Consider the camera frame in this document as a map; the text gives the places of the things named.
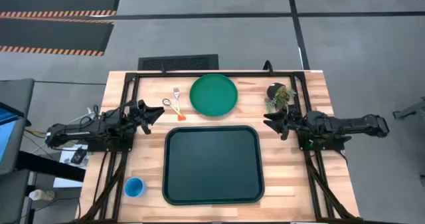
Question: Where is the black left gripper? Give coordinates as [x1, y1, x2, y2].
[127, 99, 165, 136]

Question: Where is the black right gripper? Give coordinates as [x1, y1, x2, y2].
[263, 105, 302, 142]

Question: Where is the metal spoon orange handle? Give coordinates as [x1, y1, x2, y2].
[161, 98, 187, 122]

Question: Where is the metal fork orange handle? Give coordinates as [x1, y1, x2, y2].
[172, 86, 185, 122]

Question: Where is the green plastic plate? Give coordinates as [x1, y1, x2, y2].
[189, 73, 239, 117]

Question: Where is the blue plastic cup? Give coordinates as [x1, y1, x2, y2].
[124, 176, 148, 198]

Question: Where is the dark green plastic tray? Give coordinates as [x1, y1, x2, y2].
[161, 125, 266, 206]

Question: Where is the artificial plant in black pot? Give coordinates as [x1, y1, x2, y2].
[264, 82, 297, 114]

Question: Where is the black floor vent grate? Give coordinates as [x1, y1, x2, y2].
[137, 53, 220, 71]

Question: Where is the black handheld device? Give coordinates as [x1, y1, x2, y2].
[70, 146, 88, 166]

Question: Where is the white paper sheet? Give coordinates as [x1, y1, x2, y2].
[52, 144, 91, 189]

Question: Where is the black desk beam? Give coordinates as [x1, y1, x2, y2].
[15, 150, 86, 183]

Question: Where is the clear plastic bottle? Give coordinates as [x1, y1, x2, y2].
[29, 189, 56, 202]

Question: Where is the monitor with blue screen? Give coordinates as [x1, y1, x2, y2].
[0, 101, 31, 177]

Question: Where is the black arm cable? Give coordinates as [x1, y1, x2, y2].
[79, 104, 101, 126]

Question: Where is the black aluminium table frame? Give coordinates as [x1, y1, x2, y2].
[74, 70, 363, 224]

